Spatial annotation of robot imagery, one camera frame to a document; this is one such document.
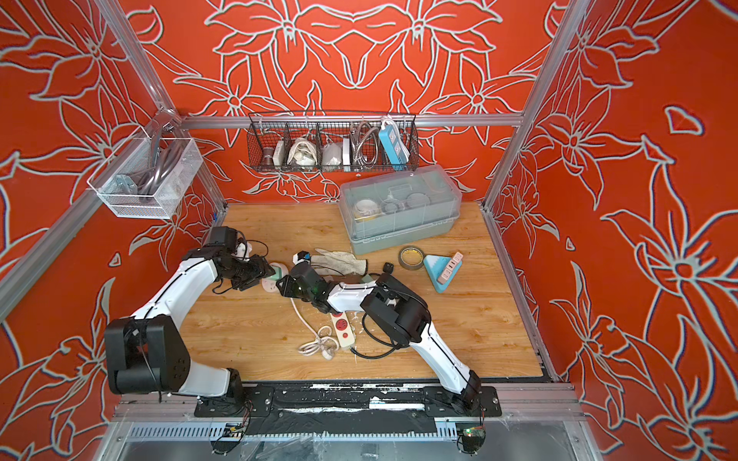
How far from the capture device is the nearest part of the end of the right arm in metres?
0.75

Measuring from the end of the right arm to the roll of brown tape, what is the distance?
38cm

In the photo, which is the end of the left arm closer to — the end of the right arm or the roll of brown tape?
the end of the right arm

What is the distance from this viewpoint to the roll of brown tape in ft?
3.36
